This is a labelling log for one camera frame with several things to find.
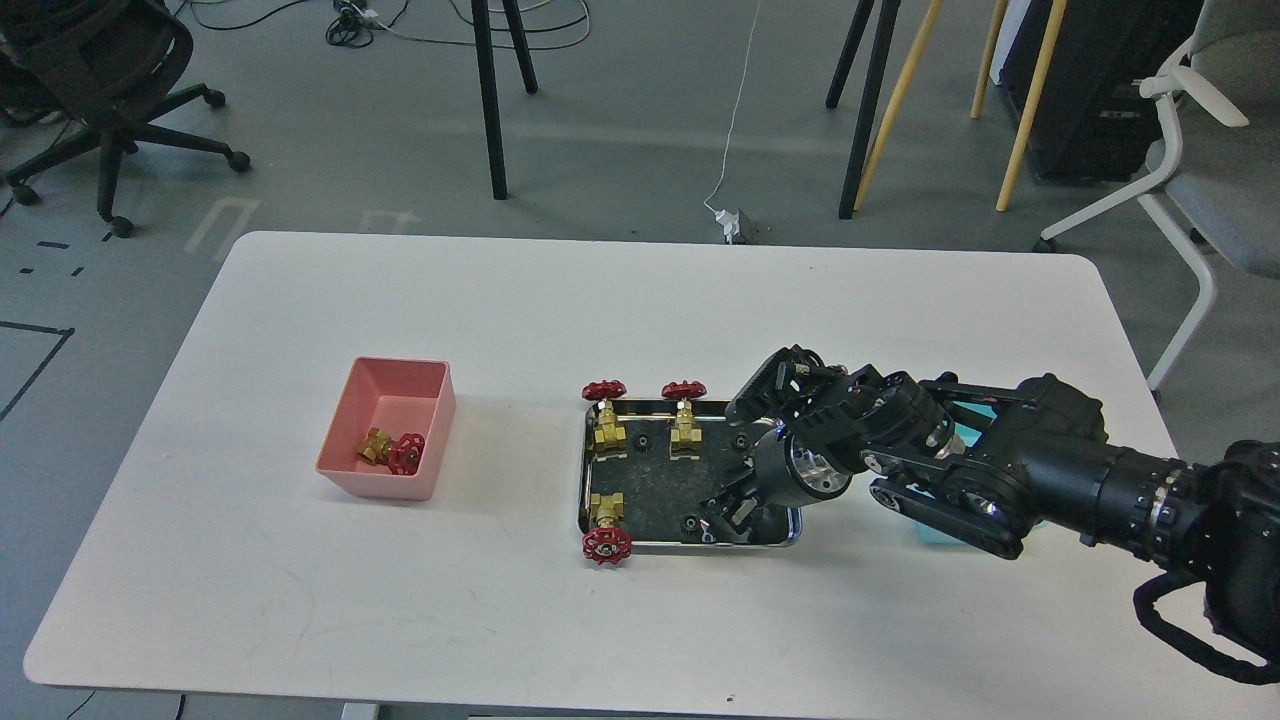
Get black and wooden easel legs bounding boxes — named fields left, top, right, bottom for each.
left=826, top=1, right=1068, bottom=220

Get brass valve red handwheel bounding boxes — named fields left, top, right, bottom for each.
left=356, top=427, right=426, bottom=475

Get shiny metal tray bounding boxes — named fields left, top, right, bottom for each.
left=579, top=397, right=803, bottom=555

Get blue plastic box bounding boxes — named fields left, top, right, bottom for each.
left=910, top=404, right=1043, bottom=559

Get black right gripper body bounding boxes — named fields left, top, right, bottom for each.
left=735, top=428, right=852, bottom=520

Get black office chair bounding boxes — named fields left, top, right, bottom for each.
left=3, top=1, right=251, bottom=237

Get white office chair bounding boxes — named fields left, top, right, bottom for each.
left=1034, top=1, right=1279, bottom=389

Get white cable on floor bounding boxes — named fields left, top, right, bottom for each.
left=704, top=0, right=765, bottom=217

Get brass valve bottom left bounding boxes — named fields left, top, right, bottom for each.
left=582, top=492, right=634, bottom=566

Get pink plastic box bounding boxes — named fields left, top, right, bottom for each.
left=315, top=357, right=456, bottom=501

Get small black gear bottom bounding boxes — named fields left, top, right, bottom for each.
left=678, top=514, right=703, bottom=536

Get black tripod stand left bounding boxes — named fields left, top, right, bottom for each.
left=470, top=1, right=539, bottom=201

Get white power adapter on floor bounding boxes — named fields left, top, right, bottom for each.
left=713, top=209, right=759, bottom=245

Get black cables on floor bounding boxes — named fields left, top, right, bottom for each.
left=175, top=0, right=593, bottom=53

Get black cabinet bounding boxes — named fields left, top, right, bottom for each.
left=1028, top=1, right=1203, bottom=182

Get brass valve top middle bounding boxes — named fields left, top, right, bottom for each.
left=660, top=380, right=707, bottom=457

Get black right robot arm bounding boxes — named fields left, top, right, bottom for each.
left=705, top=346, right=1279, bottom=685

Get brass valve top left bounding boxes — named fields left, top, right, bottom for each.
left=581, top=379, right=628, bottom=459

